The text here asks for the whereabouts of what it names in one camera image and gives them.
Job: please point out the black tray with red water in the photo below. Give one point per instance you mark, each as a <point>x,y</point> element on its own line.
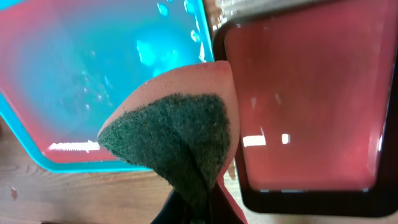
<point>317,90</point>

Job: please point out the teal serving tray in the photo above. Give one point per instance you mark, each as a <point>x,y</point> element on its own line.
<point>66,65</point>

